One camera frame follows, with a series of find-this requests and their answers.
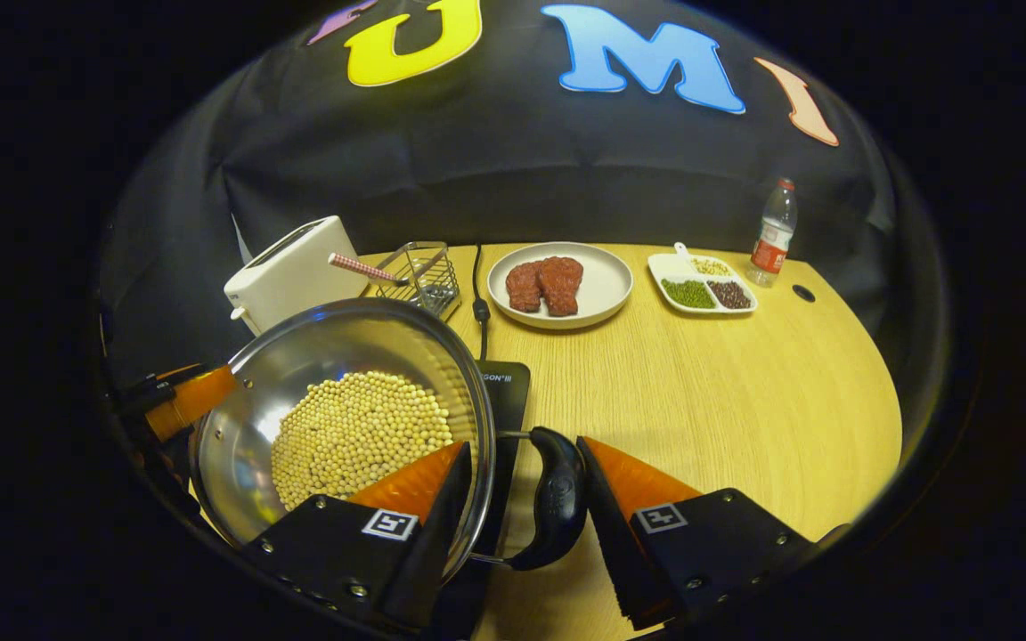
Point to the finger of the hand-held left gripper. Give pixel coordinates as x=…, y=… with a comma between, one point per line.
x=192, y=401

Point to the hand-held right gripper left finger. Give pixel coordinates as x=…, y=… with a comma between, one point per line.
x=433, y=543

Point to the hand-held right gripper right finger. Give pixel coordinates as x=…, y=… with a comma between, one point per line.
x=606, y=534

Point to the pile of yellow soybeans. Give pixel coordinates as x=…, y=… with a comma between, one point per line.
x=362, y=436

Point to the black induction cooktop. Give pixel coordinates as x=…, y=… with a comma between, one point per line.
x=506, y=401

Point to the white toaster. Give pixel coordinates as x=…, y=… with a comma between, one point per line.
x=299, y=267

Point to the pink striped stick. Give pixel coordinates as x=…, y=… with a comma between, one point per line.
x=362, y=266

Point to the white round plate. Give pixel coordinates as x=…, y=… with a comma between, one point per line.
x=606, y=285

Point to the red meat piece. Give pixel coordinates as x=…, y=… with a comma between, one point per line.
x=561, y=285
x=524, y=287

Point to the pile of green mung beans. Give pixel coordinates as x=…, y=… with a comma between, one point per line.
x=688, y=294

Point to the pile of dark red beans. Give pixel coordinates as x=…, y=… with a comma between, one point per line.
x=730, y=295

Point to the white divided dish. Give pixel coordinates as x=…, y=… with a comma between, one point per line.
x=669, y=267

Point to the pile of pale beans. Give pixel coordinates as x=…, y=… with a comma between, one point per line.
x=712, y=267

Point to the clear water bottle red label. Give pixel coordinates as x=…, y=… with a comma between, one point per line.
x=771, y=249

